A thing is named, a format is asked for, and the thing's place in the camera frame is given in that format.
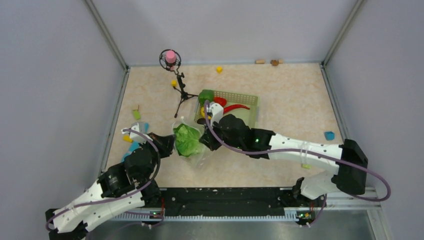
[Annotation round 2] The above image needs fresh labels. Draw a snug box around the green toy bell pepper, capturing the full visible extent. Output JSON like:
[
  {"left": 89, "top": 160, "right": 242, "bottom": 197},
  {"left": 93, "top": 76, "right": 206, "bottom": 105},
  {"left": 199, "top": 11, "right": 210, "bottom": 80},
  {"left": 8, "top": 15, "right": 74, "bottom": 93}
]
[{"left": 198, "top": 89, "right": 215, "bottom": 106}]

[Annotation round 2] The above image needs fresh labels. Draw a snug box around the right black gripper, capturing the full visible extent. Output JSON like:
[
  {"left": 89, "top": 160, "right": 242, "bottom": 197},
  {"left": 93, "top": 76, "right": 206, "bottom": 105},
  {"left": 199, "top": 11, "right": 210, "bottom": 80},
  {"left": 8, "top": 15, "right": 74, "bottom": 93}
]
[{"left": 199, "top": 117, "right": 244, "bottom": 151}]

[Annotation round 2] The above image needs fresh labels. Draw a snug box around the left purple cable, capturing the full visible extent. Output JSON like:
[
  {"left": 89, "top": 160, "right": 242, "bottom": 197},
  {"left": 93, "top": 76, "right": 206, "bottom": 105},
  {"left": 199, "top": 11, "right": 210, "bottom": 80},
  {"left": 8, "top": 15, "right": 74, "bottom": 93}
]
[{"left": 45, "top": 128, "right": 162, "bottom": 233}]

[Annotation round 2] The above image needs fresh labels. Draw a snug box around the green wooden block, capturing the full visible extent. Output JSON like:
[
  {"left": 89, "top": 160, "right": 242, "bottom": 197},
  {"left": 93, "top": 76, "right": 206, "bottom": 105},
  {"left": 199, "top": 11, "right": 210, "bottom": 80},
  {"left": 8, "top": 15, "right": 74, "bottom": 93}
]
[{"left": 132, "top": 110, "right": 141, "bottom": 120}]

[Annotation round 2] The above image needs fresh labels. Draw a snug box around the blue cylinder toy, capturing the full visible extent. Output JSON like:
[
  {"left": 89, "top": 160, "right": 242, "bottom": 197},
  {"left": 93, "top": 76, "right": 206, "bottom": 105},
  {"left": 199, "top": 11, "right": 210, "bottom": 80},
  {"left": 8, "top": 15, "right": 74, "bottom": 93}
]
[{"left": 121, "top": 141, "right": 141, "bottom": 163}]

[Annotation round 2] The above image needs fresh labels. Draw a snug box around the green toy cabbage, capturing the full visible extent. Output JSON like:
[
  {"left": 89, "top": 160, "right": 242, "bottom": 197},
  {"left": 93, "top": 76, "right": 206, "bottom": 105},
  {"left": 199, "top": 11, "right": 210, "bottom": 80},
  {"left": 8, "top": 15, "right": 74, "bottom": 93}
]
[{"left": 173, "top": 123, "right": 203, "bottom": 158}]

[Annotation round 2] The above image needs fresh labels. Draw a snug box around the pink microphone on tripod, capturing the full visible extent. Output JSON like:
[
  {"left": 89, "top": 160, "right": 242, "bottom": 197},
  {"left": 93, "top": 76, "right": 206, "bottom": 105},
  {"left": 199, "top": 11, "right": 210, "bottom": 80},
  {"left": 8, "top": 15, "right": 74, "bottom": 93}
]
[{"left": 159, "top": 49, "right": 198, "bottom": 119}]

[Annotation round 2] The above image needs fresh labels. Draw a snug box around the red orange toy pepper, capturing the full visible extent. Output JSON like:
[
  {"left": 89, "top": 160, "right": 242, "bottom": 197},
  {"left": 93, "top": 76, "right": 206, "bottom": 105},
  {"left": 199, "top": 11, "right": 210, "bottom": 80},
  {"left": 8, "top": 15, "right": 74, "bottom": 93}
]
[{"left": 213, "top": 96, "right": 228, "bottom": 107}]

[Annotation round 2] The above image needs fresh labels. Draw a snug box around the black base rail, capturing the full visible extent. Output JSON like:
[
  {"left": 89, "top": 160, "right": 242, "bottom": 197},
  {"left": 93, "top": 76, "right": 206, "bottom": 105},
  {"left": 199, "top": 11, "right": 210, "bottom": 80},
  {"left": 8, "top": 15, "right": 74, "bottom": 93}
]
[{"left": 145, "top": 187, "right": 323, "bottom": 217}]

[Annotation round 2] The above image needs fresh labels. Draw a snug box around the clear zip top bag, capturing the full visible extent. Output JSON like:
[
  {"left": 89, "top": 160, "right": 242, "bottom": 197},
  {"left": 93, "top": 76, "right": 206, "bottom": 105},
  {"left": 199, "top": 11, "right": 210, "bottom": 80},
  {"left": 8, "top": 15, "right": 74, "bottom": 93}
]
[{"left": 171, "top": 116, "right": 213, "bottom": 169}]

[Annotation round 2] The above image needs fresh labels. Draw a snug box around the blue toy block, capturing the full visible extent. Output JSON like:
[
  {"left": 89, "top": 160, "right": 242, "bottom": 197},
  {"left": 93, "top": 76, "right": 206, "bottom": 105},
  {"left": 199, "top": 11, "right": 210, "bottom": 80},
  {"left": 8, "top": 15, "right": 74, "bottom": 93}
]
[{"left": 324, "top": 131, "right": 336, "bottom": 141}]

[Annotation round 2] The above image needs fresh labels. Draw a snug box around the purple cable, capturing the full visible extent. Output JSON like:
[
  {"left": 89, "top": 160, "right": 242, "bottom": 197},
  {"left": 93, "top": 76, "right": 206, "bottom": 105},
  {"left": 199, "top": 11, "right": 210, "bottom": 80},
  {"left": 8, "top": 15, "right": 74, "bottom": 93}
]
[
  {"left": 203, "top": 100, "right": 392, "bottom": 203},
  {"left": 45, "top": 128, "right": 162, "bottom": 233}
]

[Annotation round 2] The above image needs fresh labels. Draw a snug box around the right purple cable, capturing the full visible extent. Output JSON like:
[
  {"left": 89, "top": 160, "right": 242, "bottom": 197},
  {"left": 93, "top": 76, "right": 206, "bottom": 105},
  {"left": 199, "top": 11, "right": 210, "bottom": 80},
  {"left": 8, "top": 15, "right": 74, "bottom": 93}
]
[{"left": 203, "top": 100, "right": 392, "bottom": 203}]

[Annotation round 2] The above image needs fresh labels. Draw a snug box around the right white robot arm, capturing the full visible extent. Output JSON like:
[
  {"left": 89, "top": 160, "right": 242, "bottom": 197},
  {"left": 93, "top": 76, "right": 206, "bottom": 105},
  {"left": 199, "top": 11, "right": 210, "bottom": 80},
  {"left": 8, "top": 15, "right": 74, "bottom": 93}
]
[{"left": 199, "top": 114, "right": 368, "bottom": 206}]

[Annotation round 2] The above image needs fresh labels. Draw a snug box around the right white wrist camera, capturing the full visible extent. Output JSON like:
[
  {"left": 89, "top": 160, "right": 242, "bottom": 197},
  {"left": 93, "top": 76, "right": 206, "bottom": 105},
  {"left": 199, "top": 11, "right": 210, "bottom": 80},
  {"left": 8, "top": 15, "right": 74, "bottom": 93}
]
[{"left": 204, "top": 102, "right": 224, "bottom": 125}]

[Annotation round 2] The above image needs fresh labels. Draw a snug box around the brown cork piece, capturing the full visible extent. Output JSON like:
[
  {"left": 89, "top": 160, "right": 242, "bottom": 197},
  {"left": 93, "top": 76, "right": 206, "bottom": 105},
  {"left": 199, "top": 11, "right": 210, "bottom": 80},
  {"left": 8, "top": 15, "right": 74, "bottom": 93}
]
[{"left": 270, "top": 59, "right": 280, "bottom": 67}]

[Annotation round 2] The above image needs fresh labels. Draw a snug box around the red toy chili pepper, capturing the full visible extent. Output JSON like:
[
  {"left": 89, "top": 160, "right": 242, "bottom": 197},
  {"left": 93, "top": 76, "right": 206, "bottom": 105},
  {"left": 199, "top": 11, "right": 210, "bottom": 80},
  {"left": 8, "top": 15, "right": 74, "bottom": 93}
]
[{"left": 223, "top": 104, "right": 250, "bottom": 115}]

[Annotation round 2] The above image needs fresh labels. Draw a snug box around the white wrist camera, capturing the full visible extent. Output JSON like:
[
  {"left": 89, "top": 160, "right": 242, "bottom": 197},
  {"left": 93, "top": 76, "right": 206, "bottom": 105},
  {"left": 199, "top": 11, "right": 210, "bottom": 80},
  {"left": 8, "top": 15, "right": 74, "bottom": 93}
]
[
  {"left": 121, "top": 121, "right": 150, "bottom": 144},
  {"left": 204, "top": 102, "right": 224, "bottom": 125}
]

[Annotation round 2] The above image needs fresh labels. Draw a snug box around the yellow wooden block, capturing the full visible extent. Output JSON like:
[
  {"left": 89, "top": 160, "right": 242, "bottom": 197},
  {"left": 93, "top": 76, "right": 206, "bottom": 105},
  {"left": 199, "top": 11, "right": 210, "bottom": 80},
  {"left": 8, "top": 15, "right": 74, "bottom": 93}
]
[{"left": 122, "top": 135, "right": 133, "bottom": 143}]

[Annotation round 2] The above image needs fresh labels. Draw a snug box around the yellow toy lemon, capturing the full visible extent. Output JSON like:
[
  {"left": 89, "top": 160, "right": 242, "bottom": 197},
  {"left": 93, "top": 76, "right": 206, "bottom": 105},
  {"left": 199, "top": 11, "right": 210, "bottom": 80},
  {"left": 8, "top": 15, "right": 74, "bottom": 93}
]
[{"left": 200, "top": 107, "right": 212, "bottom": 120}]

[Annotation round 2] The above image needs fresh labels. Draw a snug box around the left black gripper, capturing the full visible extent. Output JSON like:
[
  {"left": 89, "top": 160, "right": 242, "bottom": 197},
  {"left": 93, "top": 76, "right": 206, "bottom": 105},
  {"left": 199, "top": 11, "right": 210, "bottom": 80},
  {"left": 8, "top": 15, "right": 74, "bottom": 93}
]
[{"left": 139, "top": 131, "right": 177, "bottom": 182}]

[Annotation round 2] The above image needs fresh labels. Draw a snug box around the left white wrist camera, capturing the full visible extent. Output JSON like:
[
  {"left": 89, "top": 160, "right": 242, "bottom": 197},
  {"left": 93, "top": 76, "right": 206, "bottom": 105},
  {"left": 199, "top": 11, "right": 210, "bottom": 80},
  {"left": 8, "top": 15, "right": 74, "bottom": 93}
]
[{"left": 121, "top": 121, "right": 150, "bottom": 144}]

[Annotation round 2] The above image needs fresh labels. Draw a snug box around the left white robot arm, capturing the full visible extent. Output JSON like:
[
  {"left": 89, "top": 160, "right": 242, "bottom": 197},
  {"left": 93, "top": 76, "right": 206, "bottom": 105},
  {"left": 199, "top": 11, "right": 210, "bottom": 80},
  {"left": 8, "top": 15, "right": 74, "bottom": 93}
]
[{"left": 45, "top": 130, "right": 176, "bottom": 240}]

